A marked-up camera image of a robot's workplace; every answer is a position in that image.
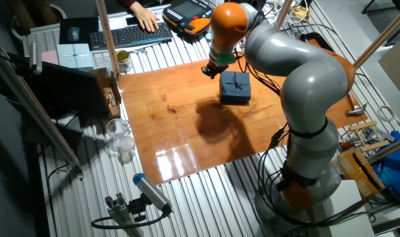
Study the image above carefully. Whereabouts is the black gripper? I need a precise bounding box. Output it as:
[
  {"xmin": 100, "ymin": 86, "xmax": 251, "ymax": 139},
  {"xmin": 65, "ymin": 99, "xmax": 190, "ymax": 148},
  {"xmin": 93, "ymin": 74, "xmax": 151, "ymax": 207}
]
[{"xmin": 201, "ymin": 60, "xmax": 230, "ymax": 80}]

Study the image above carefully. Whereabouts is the blue ribboned casing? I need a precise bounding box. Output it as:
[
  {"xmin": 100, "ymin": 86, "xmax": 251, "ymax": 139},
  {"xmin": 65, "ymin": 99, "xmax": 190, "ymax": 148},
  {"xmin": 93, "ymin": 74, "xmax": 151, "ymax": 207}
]
[{"xmin": 219, "ymin": 70, "xmax": 252, "ymax": 105}]

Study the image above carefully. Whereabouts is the person's dark sleeved forearm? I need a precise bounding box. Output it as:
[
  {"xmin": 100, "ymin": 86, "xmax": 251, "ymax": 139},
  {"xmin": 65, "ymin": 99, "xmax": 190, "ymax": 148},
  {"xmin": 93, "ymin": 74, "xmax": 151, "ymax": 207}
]
[{"xmin": 116, "ymin": 0, "xmax": 138, "ymax": 11}]

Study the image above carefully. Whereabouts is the brown cardboard box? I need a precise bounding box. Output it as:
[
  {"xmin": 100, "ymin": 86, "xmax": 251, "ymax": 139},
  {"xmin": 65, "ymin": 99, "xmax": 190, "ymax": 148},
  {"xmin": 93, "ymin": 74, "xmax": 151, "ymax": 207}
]
[{"xmin": 89, "ymin": 68, "xmax": 122, "ymax": 119}]

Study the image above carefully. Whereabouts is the light blue gift box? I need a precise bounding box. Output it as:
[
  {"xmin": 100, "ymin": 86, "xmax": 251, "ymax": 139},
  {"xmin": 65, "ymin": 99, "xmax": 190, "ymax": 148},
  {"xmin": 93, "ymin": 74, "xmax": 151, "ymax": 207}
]
[{"xmin": 56, "ymin": 43, "xmax": 94, "ymax": 70}]

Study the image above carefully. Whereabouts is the pink box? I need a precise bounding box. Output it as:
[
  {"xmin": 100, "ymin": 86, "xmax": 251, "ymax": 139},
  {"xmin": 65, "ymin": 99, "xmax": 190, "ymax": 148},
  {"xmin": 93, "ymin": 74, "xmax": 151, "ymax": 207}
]
[{"xmin": 41, "ymin": 49, "xmax": 59, "ymax": 66}]

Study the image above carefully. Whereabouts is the white box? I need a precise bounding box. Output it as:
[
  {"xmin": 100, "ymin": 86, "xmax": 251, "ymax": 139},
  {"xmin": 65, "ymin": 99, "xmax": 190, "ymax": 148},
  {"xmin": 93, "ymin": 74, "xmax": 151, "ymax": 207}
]
[{"xmin": 318, "ymin": 179, "xmax": 376, "ymax": 237}]

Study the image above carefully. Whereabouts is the person's hand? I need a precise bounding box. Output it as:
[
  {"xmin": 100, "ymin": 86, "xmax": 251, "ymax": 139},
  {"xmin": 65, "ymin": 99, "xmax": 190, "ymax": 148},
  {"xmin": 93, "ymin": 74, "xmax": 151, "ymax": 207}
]
[{"xmin": 130, "ymin": 1, "xmax": 161, "ymax": 33}]

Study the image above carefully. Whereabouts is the orange black teach pendant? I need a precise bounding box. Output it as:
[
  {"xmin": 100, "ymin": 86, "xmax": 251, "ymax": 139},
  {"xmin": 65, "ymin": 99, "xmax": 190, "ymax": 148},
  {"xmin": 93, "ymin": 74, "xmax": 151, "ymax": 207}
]
[{"xmin": 162, "ymin": 0, "xmax": 214, "ymax": 36}]

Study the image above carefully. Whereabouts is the glossy wooden board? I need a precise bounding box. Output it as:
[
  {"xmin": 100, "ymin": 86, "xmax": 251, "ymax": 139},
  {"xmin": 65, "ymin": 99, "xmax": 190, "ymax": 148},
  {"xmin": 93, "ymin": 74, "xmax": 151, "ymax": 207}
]
[{"xmin": 118, "ymin": 36, "xmax": 369, "ymax": 186}]

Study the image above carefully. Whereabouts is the glass jar gold lid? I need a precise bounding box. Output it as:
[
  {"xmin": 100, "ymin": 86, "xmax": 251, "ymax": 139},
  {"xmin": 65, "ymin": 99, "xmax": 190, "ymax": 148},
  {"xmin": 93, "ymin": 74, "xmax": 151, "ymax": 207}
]
[{"xmin": 116, "ymin": 49, "xmax": 134, "ymax": 74}]

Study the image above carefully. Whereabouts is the black computer keyboard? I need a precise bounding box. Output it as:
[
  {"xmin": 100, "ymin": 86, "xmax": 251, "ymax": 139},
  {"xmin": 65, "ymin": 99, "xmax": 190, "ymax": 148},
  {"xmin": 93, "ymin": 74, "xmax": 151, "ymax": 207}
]
[{"xmin": 88, "ymin": 21, "xmax": 174, "ymax": 51}]

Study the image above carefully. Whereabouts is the black clamp silver rod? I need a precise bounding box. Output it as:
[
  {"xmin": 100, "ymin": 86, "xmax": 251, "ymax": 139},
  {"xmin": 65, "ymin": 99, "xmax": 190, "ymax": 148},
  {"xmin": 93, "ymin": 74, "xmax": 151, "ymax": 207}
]
[{"xmin": 300, "ymin": 32, "xmax": 336, "ymax": 53}]

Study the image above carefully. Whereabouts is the brass metal object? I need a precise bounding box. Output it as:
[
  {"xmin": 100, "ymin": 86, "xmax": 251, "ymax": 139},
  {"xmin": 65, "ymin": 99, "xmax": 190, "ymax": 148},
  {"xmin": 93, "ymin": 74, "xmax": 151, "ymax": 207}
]
[{"xmin": 291, "ymin": 5, "xmax": 311, "ymax": 22}]

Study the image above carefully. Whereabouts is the clear plastic container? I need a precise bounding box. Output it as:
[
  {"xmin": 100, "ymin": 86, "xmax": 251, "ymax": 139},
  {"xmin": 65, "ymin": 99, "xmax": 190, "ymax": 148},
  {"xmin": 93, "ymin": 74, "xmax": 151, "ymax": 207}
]
[{"xmin": 90, "ymin": 51, "xmax": 114, "ymax": 72}]

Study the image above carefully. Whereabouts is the clear glass beaker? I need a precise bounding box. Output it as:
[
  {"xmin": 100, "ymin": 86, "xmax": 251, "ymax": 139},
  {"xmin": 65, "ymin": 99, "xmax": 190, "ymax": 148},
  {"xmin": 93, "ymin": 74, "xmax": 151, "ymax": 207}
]
[{"xmin": 105, "ymin": 118, "xmax": 132, "ymax": 149}]

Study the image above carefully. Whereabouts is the small clear plastic cup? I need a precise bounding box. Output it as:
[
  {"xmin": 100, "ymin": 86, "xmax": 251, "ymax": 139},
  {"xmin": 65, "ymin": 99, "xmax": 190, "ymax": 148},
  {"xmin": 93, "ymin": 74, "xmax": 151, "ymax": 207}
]
[{"xmin": 118, "ymin": 136, "xmax": 137, "ymax": 164}]

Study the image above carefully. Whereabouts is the black mouse pad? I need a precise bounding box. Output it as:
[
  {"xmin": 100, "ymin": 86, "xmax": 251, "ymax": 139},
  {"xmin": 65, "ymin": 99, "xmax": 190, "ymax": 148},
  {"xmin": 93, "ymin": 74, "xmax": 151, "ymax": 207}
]
[{"xmin": 59, "ymin": 16, "xmax": 100, "ymax": 45}]

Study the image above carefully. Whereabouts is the grey computer mouse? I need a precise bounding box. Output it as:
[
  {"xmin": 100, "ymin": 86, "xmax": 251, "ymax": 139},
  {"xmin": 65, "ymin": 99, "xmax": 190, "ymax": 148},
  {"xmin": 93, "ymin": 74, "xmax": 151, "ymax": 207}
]
[{"xmin": 66, "ymin": 26, "xmax": 81, "ymax": 43}]

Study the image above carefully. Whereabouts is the black flat panel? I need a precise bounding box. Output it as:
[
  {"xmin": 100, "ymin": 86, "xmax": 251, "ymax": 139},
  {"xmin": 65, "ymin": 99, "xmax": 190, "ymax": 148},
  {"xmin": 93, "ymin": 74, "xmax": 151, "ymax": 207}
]
[{"xmin": 7, "ymin": 52, "xmax": 111, "ymax": 116}]

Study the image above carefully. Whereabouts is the small wooden rack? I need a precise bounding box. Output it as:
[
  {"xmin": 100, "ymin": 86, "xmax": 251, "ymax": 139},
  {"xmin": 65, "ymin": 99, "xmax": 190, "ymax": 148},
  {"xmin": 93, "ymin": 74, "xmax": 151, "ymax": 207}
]
[{"xmin": 349, "ymin": 120, "xmax": 390, "ymax": 153}]

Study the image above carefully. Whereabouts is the long aluminium beam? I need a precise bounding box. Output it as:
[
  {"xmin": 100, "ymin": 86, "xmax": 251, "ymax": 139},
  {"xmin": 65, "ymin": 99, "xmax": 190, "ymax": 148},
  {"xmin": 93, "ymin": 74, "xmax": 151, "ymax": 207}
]
[{"xmin": 0, "ymin": 45, "xmax": 84, "ymax": 180}]

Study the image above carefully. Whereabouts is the white tape roll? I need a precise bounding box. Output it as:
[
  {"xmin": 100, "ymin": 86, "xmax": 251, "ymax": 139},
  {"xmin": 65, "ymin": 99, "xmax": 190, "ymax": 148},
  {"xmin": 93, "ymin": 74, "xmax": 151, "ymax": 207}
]
[{"xmin": 376, "ymin": 105, "xmax": 396, "ymax": 122}]

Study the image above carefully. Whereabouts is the beige cardboard sheet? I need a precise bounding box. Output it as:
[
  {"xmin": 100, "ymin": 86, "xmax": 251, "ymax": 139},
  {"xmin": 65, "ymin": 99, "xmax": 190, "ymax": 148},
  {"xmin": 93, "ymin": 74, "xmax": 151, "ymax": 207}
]
[{"xmin": 378, "ymin": 32, "xmax": 400, "ymax": 106}]

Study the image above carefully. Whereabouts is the blue plastic bag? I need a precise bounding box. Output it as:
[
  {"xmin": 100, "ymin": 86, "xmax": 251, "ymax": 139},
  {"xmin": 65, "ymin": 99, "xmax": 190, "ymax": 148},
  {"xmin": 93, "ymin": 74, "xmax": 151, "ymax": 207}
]
[{"xmin": 372, "ymin": 130, "xmax": 400, "ymax": 203}]

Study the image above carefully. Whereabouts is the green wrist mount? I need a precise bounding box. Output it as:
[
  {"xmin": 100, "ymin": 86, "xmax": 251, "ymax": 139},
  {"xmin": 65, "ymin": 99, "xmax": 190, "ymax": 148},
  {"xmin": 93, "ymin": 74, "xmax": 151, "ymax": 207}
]
[{"xmin": 215, "ymin": 52, "xmax": 237, "ymax": 66}]

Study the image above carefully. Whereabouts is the wooden frame pole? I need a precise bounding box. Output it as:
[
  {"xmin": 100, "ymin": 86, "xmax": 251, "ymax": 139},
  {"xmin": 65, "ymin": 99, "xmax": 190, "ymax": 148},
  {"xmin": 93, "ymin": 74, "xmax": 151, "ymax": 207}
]
[
  {"xmin": 353, "ymin": 1, "xmax": 400, "ymax": 70},
  {"xmin": 95, "ymin": 0, "xmax": 121, "ymax": 78},
  {"xmin": 367, "ymin": 134, "xmax": 400, "ymax": 165},
  {"xmin": 274, "ymin": 0, "xmax": 293, "ymax": 30}
]

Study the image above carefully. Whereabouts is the silver camera blue tip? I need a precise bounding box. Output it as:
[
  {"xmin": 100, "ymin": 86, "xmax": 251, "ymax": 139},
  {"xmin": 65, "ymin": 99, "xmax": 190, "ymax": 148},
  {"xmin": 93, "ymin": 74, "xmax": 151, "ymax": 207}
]
[{"xmin": 132, "ymin": 172, "xmax": 173, "ymax": 213}]

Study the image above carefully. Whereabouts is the wooden handled hammer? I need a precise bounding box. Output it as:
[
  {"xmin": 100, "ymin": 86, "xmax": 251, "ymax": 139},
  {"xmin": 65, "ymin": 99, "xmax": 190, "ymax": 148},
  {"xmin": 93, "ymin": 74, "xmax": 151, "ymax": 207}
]
[{"xmin": 346, "ymin": 90, "xmax": 368, "ymax": 118}]

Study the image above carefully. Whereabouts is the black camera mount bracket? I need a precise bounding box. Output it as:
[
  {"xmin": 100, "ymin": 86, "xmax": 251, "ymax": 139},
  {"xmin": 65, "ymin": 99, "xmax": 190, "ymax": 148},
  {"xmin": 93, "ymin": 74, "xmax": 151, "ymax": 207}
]
[{"xmin": 127, "ymin": 193, "xmax": 149, "ymax": 223}]

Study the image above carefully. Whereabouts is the red handled screwdriver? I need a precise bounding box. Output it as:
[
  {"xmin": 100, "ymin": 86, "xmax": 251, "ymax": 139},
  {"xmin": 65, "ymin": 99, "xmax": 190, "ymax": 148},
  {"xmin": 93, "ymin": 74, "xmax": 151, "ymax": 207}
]
[{"xmin": 338, "ymin": 140, "xmax": 365, "ymax": 151}]

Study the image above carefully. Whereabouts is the black camera cable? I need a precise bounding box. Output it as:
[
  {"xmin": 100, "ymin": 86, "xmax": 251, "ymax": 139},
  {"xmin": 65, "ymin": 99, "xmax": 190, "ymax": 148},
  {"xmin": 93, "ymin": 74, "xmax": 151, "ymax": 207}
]
[{"xmin": 90, "ymin": 207, "xmax": 171, "ymax": 230}]

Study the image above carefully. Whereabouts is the aluminium profile post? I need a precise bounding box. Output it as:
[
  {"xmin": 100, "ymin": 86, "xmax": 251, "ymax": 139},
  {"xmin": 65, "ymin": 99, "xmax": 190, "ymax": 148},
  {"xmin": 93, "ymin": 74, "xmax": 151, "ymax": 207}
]
[{"xmin": 104, "ymin": 192, "xmax": 144, "ymax": 237}]

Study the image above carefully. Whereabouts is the tan box black strap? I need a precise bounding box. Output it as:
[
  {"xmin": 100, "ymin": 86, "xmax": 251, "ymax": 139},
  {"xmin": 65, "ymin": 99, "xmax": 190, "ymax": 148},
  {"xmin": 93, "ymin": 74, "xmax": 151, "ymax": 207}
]
[{"xmin": 337, "ymin": 148, "xmax": 386, "ymax": 198}]

